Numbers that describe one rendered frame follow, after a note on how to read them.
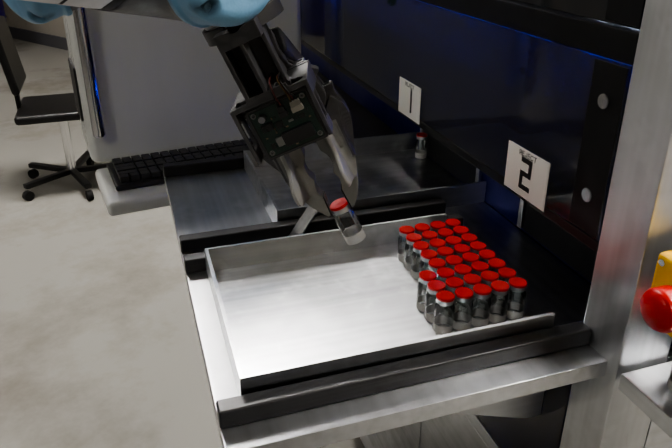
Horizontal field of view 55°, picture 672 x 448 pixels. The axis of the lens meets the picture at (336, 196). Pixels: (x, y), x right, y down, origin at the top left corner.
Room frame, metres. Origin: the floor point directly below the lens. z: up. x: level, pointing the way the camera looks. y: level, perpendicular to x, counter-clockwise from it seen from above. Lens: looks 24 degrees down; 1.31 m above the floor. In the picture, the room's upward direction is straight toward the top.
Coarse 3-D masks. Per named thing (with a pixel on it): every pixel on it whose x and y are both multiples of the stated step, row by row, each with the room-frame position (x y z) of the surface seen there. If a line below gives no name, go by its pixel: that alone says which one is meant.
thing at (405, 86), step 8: (400, 80) 1.07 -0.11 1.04; (400, 88) 1.07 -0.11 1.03; (408, 88) 1.04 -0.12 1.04; (416, 88) 1.01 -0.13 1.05; (400, 96) 1.07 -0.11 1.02; (408, 96) 1.04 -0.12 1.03; (416, 96) 1.01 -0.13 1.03; (400, 104) 1.07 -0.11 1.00; (408, 104) 1.03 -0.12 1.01; (416, 104) 1.01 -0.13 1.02; (408, 112) 1.03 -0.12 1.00; (416, 112) 1.00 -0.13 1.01; (416, 120) 1.00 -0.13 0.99
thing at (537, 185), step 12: (516, 144) 0.73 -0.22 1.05; (516, 156) 0.73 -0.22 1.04; (528, 156) 0.71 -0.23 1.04; (516, 168) 0.73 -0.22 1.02; (528, 168) 0.71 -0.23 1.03; (540, 168) 0.68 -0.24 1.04; (504, 180) 0.75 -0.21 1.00; (516, 180) 0.73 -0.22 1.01; (528, 180) 0.70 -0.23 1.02; (540, 180) 0.68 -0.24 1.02; (516, 192) 0.72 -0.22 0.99; (540, 192) 0.68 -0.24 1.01; (540, 204) 0.68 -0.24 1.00
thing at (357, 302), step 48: (288, 240) 0.75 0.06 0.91; (336, 240) 0.77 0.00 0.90; (384, 240) 0.79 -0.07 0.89; (240, 288) 0.68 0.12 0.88; (288, 288) 0.68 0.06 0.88; (336, 288) 0.68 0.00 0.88; (384, 288) 0.68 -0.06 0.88; (240, 336) 0.58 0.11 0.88; (288, 336) 0.58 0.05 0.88; (336, 336) 0.58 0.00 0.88; (384, 336) 0.58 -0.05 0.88; (432, 336) 0.58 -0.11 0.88; (480, 336) 0.55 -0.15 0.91; (240, 384) 0.47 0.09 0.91; (288, 384) 0.48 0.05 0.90
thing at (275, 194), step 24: (312, 144) 1.11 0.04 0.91; (360, 144) 1.14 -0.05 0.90; (384, 144) 1.16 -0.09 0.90; (408, 144) 1.17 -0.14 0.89; (264, 168) 1.07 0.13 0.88; (312, 168) 1.07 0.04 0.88; (360, 168) 1.07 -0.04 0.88; (384, 168) 1.07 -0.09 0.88; (408, 168) 1.07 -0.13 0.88; (432, 168) 1.07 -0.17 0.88; (264, 192) 0.91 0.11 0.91; (288, 192) 0.97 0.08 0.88; (336, 192) 0.97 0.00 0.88; (360, 192) 0.97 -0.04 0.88; (384, 192) 0.97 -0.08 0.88; (408, 192) 0.89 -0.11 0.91; (432, 192) 0.91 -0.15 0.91; (456, 192) 0.92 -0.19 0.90; (480, 192) 0.93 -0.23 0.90; (288, 216) 0.83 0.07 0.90
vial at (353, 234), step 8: (344, 208) 0.57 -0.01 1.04; (336, 216) 0.57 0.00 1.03; (344, 216) 0.57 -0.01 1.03; (352, 216) 0.57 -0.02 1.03; (344, 224) 0.57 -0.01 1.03; (352, 224) 0.57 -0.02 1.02; (360, 224) 0.58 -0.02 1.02; (344, 232) 0.57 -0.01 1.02; (352, 232) 0.57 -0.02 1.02; (360, 232) 0.57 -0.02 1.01; (352, 240) 0.57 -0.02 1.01; (360, 240) 0.57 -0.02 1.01
